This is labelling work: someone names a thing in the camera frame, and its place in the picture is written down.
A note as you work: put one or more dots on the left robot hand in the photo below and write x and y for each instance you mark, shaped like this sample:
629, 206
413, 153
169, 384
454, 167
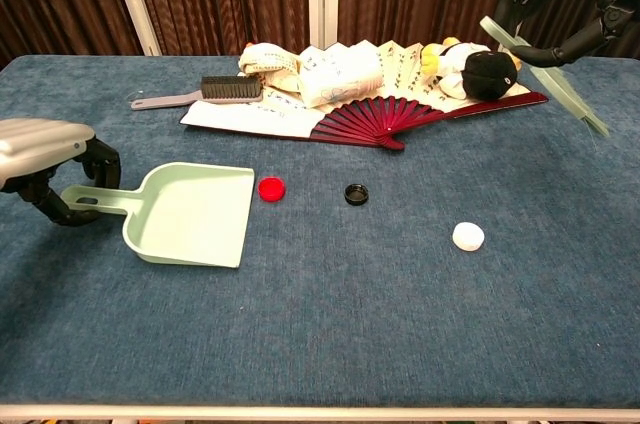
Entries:
40, 144

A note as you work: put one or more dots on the mint green hand broom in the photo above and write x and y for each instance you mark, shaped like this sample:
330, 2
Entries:
555, 79

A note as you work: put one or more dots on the mint green plastic dustpan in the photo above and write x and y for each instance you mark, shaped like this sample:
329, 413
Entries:
190, 214

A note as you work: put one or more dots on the red bottle cap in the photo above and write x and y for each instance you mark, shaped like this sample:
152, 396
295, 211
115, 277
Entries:
272, 189

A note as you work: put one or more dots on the white bottle cap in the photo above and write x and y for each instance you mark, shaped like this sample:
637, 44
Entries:
468, 236

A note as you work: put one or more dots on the black bottle cap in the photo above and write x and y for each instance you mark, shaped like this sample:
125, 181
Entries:
356, 194

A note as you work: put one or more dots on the folding fan with red ribs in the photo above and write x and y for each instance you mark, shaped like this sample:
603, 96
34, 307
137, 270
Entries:
370, 124

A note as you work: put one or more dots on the black white yellow plush toy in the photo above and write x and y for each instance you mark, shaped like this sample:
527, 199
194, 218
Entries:
487, 75

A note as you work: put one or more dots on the grey brush with dark bristles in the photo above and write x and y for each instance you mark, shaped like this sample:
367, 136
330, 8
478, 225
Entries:
230, 88

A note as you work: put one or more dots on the cream printed cloth bundle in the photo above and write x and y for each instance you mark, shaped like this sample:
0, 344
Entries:
340, 79

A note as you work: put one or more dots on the white table edge rail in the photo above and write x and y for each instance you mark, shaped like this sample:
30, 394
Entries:
320, 414

